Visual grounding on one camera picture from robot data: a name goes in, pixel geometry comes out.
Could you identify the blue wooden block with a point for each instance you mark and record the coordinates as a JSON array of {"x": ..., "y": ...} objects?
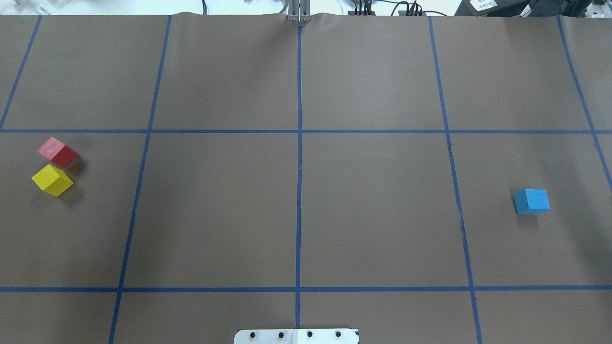
[{"x": 531, "y": 201}]

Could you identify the red wooden block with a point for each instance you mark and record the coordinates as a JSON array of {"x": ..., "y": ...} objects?
[{"x": 57, "y": 152}]

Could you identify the brown paper table cover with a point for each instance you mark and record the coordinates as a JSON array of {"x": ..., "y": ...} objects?
[{"x": 242, "y": 172}]

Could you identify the white mounting plate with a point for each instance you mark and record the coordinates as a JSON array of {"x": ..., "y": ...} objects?
[{"x": 298, "y": 336}]

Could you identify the yellow wooden block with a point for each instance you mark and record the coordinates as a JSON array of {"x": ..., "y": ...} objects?
[{"x": 52, "y": 180}]

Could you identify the aluminium frame post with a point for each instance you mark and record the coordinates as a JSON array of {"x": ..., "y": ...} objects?
[{"x": 298, "y": 10}]

